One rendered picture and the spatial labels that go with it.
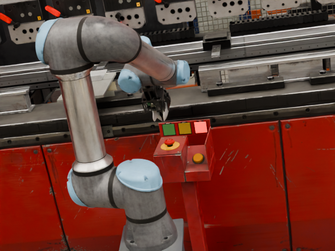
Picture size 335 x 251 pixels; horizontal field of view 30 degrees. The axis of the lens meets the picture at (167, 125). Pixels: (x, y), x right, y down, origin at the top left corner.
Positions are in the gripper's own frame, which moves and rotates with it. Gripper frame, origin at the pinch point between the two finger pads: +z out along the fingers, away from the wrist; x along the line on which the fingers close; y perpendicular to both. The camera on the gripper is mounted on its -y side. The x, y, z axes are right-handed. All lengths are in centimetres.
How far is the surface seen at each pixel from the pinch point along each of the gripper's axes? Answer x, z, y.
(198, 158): 10.0, 18.5, 3.9
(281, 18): 42, 14, -75
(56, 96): -120, 111, -152
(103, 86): -24.6, -3.7, -15.6
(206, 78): 12.0, 9.3, -30.9
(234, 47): 22, 15, -58
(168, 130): -1.6, 13.8, -7.0
